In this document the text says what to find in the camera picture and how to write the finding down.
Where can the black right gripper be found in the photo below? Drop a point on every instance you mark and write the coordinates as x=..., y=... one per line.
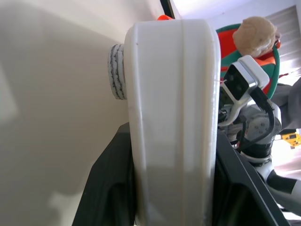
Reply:
x=225, y=103

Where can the dark window frame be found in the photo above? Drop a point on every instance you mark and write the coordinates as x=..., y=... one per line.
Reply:
x=168, y=9

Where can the beige plush toy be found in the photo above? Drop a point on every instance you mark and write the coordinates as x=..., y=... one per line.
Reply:
x=255, y=35

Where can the grey window blind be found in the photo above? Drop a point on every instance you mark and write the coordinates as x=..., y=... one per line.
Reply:
x=287, y=30

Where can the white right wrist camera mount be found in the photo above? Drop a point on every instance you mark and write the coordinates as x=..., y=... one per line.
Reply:
x=249, y=70

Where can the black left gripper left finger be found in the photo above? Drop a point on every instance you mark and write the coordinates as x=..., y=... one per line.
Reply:
x=110, y=179

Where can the grey fabric object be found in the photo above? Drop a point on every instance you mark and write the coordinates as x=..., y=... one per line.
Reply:
x=290, y=106

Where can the green rimmed orange bowl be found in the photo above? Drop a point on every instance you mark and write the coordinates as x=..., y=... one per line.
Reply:
x=227, y=47

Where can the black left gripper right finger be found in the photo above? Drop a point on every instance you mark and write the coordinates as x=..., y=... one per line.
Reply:
x=237, y=188

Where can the white plastic box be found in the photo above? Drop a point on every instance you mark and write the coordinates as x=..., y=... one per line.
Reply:
x=174, y=117

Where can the yellow toy object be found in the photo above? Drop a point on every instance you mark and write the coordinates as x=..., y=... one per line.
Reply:
x=292, y=140

